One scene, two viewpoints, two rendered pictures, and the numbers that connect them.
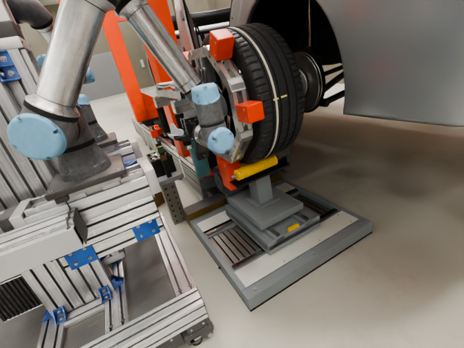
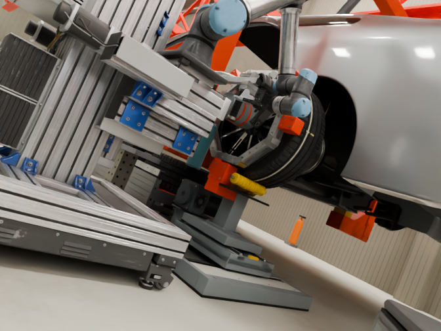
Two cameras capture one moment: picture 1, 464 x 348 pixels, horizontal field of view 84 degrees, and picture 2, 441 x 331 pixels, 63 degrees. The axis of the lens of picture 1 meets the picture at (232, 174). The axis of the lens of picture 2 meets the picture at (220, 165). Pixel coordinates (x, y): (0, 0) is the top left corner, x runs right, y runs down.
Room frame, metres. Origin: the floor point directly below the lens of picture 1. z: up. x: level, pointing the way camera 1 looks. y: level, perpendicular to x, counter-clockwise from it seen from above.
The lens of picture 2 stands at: (-0.56, 0.64, 0.43)
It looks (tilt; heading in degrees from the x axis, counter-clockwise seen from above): 3 degrees up; 342
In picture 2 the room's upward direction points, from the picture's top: 23 degrees clockwise
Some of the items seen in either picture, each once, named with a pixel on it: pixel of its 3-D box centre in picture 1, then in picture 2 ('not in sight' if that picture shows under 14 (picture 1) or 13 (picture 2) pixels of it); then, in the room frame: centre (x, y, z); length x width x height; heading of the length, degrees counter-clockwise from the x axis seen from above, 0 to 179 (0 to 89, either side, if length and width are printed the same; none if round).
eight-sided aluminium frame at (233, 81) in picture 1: (215, 106); (246, 117); (1.31, 0.01, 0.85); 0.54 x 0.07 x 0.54; 23
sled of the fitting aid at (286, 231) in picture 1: (268, 215); (220, 247); (1.34, -0.17, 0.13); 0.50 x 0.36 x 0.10; 23
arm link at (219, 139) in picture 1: (215, 137); (295, 106); (0.75, 0.02, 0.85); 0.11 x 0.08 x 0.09; 23
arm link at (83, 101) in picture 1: (75, 108); not in sight; (1.28, 0.65, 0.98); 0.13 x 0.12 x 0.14; 96
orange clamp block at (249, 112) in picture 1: (249, 112); (291, 125); (1.02, -0.12, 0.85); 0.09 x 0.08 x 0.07; 23
